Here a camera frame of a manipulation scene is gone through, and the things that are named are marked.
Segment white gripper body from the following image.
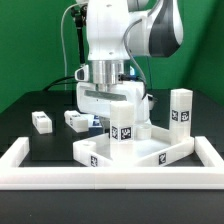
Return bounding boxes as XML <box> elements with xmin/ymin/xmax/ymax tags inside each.
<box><xmin>76</xmin><ymin>81</ymin><xmax>149</xmax><ymax>123</ymax></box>

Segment white desk tabletop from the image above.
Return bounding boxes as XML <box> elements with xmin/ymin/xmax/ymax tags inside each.
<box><xmin>73</xmin><ymin>126</ymin><xmax>194</xmax><ymax>167</ymax></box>

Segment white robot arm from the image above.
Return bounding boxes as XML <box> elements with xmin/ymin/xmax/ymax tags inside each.
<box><xmin>75</xmin><ymin>0</ymin><xmax>183</xmax><ymax>124</ymax></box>

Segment AprilTag marker sheet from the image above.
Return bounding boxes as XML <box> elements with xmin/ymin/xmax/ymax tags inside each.
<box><xmin>87</xmin><ymin>114</ymin><xmax>101</xmax><ymax>128</ymax></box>

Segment white U-shaped fence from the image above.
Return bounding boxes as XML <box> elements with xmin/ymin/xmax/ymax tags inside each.
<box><xmin>0</xmin><ymin>136</ymin><xmax>224</xmax><ymax>190</ymax></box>

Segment black cables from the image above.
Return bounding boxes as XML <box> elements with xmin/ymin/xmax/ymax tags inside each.
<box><xmin>42</xmin><ymin>75</ymin><xmax>78</xmax><ymax>92</ymax></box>

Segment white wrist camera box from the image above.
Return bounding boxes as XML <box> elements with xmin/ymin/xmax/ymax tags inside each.
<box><xmin>147</xmin><ymin>94</ymin><xmax>157</xmax><ymax>110</ymax></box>

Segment white cable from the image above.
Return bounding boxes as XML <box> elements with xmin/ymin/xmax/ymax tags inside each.
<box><xmin>60</xmin><ymin>3</ymin><xmax>78</xmax><ymax>91</ymax></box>

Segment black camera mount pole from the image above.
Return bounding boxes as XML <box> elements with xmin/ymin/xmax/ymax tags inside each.
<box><xmin>71</xmin><ymin>4</ymin><xmax>87</xmax><ymax>66</ymax></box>

